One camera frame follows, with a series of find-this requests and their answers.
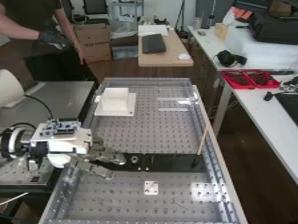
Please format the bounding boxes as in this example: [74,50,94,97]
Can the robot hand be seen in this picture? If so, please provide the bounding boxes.
[30,118,127,180]

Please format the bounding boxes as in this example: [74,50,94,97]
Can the small white box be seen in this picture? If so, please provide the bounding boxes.
[93,86,138,118]

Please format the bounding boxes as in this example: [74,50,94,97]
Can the small metal plate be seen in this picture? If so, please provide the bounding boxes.
[142,180,159,196]

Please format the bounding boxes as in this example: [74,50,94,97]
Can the black plate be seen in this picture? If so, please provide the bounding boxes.
[89,152,207,173]

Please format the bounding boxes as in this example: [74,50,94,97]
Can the cardboard box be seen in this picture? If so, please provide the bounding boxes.
[73,22,113,63]

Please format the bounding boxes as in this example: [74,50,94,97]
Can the thin stick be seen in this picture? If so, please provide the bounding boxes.
[195,114,212,157]

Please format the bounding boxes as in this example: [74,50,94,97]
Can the clear box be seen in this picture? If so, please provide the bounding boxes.
[38,77,250,224]

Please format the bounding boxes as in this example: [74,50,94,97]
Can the wooden desk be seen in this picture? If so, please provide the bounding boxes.
[136,24,195,68]

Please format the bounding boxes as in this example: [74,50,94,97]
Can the black keyboard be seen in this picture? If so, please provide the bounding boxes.
[140,32,167,55]

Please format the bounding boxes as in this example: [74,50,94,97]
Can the person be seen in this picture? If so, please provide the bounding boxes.
[0,0,86,66]

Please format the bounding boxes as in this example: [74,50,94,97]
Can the red tray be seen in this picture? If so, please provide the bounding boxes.
[219,69,258,90]
[244,68,282,89]

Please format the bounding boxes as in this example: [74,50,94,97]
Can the black headphones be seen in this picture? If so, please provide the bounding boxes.
[215,49,248,68]

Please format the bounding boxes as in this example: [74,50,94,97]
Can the white desk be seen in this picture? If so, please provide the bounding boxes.
[187,23,298,186]

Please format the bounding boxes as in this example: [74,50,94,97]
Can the black case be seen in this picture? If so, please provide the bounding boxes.
[246,9,298,45]

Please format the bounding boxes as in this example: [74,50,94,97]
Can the black cable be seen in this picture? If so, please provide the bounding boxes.
[22,94,55,122]

